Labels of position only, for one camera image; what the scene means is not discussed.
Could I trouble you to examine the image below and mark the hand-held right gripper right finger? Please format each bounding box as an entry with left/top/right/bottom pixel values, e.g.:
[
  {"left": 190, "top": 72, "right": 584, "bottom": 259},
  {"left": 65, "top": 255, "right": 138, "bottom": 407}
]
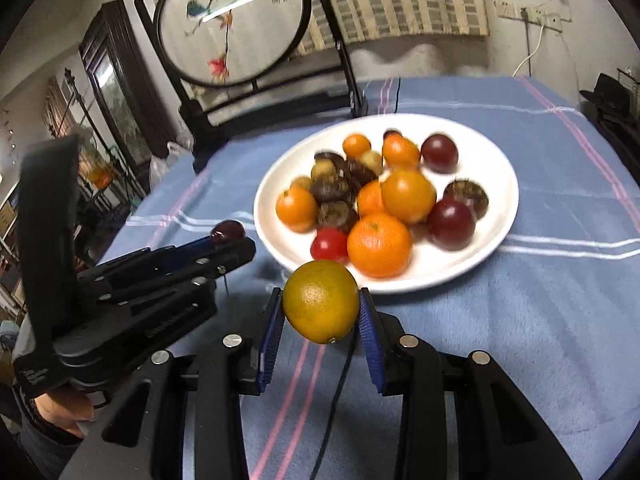
[{"left": 357, "top": 287, "right": 583, "bottom": 480}]

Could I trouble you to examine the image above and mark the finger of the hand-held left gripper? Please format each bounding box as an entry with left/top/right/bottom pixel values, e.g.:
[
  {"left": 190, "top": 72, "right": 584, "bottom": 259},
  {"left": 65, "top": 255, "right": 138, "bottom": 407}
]
[
  {"left": 92, "top": 236, "right": 218, "bottom": 283},
  {"left": 107, "top": 237, "right": 257, "bottom": 313}
]

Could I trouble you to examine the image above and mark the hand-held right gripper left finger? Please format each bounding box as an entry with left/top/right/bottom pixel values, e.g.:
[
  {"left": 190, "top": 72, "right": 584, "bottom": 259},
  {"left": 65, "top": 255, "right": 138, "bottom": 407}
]
[{"left": 60, "top": 287, "right": 287, "bottom": 480}]

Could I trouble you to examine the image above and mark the dark red plum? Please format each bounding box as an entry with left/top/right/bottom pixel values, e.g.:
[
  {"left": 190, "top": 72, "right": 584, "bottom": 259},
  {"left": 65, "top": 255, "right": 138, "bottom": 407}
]
[{"left": 210, "top": 220, "right": 247, "bottom": 246}]

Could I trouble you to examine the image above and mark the yellow-green orange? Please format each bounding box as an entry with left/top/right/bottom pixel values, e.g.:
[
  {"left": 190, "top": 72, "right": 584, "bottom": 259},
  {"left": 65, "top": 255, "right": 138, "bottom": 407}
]
[{"left": 282, "top": 260, "right": 361, "bottom": 345}]

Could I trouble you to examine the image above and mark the dark purple plum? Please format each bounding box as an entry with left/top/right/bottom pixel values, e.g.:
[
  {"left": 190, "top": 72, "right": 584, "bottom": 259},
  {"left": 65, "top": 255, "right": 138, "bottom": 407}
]
[
  {"left": 426, "top": 197, "right": 477, "bottom": 252},
  {"left": 421, "top": 133, "right": 459, "bottom": 175}
]

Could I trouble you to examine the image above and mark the smooth round orange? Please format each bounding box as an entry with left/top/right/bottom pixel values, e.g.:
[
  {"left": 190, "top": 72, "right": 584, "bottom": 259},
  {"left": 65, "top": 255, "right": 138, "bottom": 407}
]
[{"left": 381, "top": 170, "right": 437, "bottom": 225}]

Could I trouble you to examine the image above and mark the small yellow-orange kumquat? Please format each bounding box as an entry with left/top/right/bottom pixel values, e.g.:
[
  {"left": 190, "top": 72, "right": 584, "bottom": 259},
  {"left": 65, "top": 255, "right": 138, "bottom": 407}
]
[
  {"left": 343, "top": 133, "right": 372, "bottom": 159},
  {"left": 382, "top": 136, "right": 420, "bottom": 170}
]

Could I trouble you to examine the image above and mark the white round plate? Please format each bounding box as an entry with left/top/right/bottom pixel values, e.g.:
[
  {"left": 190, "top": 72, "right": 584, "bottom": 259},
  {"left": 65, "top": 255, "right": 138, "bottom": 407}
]
[{"left": 253, "top": 113, "right": 520, "bottom": 294}]

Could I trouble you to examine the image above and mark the person's left forearm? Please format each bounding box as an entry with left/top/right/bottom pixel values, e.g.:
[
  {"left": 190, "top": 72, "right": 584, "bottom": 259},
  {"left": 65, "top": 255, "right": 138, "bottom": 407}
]
[{"left": 14, "top": 422, "right": 81, "bottom": 480}]

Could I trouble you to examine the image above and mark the person's left hand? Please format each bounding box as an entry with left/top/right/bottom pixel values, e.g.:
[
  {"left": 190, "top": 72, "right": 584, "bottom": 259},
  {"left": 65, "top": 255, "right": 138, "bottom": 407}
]
[{"left": 32, "top": 389, "right": 97, "bottom": 438}]

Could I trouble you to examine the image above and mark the orange mandarin green stem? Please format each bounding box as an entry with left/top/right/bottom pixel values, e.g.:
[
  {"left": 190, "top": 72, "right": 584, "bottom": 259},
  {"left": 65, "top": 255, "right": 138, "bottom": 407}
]
[{"left": 276, "top": 186, "right": 319, "bottom": 233}]

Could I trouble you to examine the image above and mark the clear plastic bag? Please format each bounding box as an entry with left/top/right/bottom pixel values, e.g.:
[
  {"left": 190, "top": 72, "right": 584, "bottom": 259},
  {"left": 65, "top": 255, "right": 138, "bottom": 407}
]
[{"left": 149, "top": 141, "right": 193, "bottom": 186}]

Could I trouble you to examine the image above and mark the large orange mandarin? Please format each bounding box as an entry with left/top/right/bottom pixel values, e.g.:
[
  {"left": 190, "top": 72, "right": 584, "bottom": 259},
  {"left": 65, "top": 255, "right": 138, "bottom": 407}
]
[{"left": 346, "top": 212, "right": 414, "bottom": 279}]

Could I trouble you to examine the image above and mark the round embroidered screen black stand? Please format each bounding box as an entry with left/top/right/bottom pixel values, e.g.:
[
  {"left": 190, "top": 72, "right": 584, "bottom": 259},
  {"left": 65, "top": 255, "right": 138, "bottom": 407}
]
[{"left": 134, "top": 0, "right": 370, "bottom": 173}]

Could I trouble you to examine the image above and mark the small orange mandarin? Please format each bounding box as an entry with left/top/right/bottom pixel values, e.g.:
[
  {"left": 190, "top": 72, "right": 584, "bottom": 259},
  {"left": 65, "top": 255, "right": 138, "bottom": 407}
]
[{"left": 356, "top": 180, "right": 386, "bottom": 218}]

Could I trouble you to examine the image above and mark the blue striped tablecloth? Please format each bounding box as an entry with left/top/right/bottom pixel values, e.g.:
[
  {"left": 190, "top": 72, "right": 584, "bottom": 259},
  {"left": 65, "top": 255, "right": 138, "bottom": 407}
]
[{"left": 75, "top": 75, "right": 640, "bottom": 480}]

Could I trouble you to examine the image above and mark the dark wooden cabinet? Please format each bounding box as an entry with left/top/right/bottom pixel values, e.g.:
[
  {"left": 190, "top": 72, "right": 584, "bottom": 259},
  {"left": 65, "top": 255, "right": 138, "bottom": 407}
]
[{"left": 79, "top": 0, "right": 178, "bottom": 161}]

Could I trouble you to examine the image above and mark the striped beige curtain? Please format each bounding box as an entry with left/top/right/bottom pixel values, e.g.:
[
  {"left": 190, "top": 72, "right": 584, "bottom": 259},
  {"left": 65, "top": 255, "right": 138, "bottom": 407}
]
[{"left": 142, "top": 0, "right": 491, "bottom": 58}]

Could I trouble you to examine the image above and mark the black hat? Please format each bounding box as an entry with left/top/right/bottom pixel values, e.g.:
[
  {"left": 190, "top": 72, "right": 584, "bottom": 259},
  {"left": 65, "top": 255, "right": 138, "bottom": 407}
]
[{"left": 579, "top": 72, "right": 640, "bottom": 131}]

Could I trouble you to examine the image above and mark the thin black cable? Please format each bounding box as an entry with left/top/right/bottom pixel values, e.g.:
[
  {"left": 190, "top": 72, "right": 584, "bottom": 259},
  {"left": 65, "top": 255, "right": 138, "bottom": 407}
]
[{"left": 307, "top": 330, "right": 361, "bottom": 480}]

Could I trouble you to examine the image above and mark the white power cable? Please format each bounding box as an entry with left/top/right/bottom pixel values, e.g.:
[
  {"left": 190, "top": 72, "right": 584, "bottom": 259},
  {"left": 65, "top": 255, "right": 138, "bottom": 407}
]
[{"left": 512, "top": 22, "right": 546, "bottom": 78}]

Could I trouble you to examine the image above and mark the white wall outlet strip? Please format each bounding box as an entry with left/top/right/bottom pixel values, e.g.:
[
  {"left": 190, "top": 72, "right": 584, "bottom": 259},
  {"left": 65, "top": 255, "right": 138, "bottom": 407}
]
[{"left": 494, "top": 0, "right": 573, "bottom": 36}]

